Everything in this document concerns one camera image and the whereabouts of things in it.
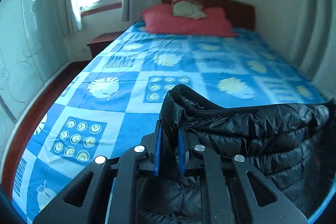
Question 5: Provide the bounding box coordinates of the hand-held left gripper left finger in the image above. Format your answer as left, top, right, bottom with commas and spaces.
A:
33, 121, 163, 224

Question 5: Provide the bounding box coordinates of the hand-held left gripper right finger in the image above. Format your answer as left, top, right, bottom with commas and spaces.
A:
178, 127, 303, 224

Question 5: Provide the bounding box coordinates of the black quilted puffer jacket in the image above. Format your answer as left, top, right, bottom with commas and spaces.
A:
138, 84, 336, 224

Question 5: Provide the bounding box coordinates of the bed with blue patterned sheet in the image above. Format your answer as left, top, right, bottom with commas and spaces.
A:
12, 20, 328, 224

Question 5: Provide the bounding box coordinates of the brown wooden nightstand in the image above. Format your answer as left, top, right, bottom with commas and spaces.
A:
87, 31, 124, 59

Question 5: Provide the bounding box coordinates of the red pillow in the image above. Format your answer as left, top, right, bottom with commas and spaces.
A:
141, 4, 239, 37

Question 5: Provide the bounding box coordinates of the white printed cushion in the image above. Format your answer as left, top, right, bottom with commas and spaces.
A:
172, 0, 208, 20

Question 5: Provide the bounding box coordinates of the brown wooden headboard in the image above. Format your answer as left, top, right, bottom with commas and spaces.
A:
160, 0, 256, 31

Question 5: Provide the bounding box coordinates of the white wardrobe with circle pattern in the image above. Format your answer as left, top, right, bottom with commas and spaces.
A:
0, 0, 69, 135

